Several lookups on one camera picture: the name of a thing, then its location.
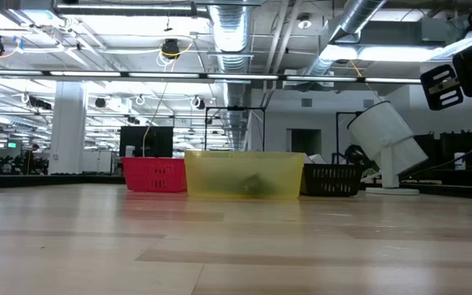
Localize silver ventilation duct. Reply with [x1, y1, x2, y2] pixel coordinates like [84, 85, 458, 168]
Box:
[207, 3, 254, 151]

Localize red plastic slotted basket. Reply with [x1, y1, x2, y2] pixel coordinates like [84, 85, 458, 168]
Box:
[120, 157, 188, 193]

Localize black plastic slotted basket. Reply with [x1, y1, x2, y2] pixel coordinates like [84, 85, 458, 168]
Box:
[301, 162, 365, 198]

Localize person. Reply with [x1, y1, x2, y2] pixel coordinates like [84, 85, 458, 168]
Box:
[22, 143, 41, 175]

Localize black metal stand frame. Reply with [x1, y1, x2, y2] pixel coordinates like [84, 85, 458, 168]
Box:
[334, 110, 364, 159]
[204, 105, 266, 152]

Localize black storage cabinets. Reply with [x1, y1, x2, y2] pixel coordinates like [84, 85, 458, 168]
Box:
[424, 129, 472, 171]

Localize black monitor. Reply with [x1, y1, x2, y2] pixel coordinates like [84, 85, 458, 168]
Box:
[119, 125, 175, 159]

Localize yellow translucent plastic bin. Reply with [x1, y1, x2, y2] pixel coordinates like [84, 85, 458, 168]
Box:
[184, 150, 306, 201]

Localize white lamp cable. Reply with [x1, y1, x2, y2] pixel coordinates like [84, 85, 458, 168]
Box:
[361, 169, 385, 184]

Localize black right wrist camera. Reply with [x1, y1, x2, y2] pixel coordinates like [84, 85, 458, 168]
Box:
[420, 63, 465, 112]

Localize black metal table frame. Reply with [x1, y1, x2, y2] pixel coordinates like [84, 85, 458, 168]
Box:
[0, 171, 472, 202]

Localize white pillar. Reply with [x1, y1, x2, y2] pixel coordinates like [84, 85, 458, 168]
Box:
[48, 81, 88, 175]

